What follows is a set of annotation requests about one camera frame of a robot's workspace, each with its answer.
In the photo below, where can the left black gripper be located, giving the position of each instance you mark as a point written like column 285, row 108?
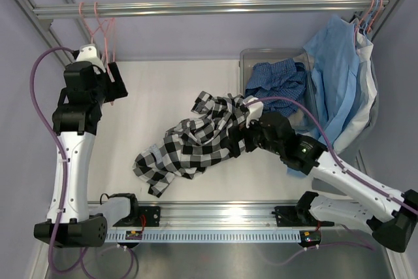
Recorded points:
column 116, row 90

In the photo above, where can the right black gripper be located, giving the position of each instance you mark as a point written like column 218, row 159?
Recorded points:
column 246, row 135

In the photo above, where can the black white plaid shirt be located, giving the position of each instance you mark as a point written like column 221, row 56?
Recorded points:
column 193, row 145

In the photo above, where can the blue checked shirt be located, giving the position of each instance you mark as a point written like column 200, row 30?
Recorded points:
column 286, row 78

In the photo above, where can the pink wire hanger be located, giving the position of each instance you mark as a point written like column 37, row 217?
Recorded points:
column 88, row 27

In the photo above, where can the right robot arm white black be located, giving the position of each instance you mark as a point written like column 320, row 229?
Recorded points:
column 387, row 214

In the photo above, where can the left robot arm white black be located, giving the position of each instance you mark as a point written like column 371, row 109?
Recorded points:
column 70, row 223

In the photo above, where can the light blue shirt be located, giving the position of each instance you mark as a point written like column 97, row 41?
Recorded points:
column 334, row 74

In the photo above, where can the blue hanger on right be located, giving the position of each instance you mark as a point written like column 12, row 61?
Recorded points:
column 371, row 15

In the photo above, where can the clear plastic bin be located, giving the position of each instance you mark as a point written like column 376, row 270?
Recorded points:
column 249, row 57

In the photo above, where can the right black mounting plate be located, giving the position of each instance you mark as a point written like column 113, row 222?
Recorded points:
column 287, row 216

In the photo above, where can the black mounting plate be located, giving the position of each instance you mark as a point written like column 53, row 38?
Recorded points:
column 287, row 216
column 149, row 215

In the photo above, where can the aluminium hanging rod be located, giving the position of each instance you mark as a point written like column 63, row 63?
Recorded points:
column 215, row 7

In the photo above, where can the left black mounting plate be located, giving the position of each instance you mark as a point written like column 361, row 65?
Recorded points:
column 149, row 215

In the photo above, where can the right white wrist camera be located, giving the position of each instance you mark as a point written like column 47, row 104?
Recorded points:
column 253, row 108

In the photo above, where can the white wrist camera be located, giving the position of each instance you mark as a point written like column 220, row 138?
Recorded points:
column 253, row 108
column 90, row 53

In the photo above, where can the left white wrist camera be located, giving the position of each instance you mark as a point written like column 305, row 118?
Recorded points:
column 90, row 53

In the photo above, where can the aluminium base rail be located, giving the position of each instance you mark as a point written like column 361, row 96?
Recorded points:
column 216, row 215

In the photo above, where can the white slotted cable duct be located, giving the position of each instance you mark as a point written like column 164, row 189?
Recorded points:
column 203, row 236

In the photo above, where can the left aluminium frame post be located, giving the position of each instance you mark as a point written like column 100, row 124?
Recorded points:
column 49, row 30

